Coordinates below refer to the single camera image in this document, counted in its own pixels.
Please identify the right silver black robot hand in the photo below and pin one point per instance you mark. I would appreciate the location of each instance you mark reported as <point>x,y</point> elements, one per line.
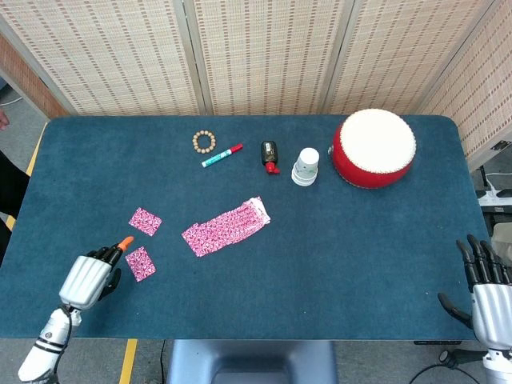
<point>492,308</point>

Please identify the long pink patterned cloth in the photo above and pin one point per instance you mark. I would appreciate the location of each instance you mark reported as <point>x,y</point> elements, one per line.
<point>224,228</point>

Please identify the pink cloth square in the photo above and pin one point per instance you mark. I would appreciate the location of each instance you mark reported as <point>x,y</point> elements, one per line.
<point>145,222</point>
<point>140,264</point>

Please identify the grey robot base column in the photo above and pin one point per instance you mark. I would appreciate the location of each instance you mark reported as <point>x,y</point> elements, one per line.
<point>248,360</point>

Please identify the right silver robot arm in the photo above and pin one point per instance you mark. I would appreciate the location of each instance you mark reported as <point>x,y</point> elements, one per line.
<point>498,368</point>

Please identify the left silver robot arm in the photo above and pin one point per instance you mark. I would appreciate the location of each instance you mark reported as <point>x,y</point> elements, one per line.
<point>44,344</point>

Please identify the stack of white paper cups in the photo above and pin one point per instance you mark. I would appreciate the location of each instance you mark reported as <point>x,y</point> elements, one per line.
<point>306,168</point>

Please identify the black desk control panel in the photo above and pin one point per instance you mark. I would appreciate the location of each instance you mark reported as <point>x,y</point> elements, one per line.
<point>436,342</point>

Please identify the white power strip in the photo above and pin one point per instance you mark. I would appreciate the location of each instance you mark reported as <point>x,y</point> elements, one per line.
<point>496,196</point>

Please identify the metal screen hinge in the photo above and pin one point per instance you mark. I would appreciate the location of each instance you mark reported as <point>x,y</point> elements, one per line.
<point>500,146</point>

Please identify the red drum with white skin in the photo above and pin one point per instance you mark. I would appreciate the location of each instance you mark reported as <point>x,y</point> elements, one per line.
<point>376,140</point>

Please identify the teal felt table cover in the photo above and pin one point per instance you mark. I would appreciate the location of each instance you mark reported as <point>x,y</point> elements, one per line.
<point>280,280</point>

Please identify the woven bamboo screen panel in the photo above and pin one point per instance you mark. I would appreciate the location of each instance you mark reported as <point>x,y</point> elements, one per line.
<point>400,52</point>
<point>24,80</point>
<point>488,80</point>
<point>120,52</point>
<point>272,52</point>

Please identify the black bottle with red cap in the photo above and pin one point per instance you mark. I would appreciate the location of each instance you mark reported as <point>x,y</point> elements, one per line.
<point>269,152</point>

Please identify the green marker with red cap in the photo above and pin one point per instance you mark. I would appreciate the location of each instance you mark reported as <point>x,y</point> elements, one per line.
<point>220,157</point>

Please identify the bystander dark trousers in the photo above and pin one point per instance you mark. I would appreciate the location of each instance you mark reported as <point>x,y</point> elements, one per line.
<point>10,192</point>

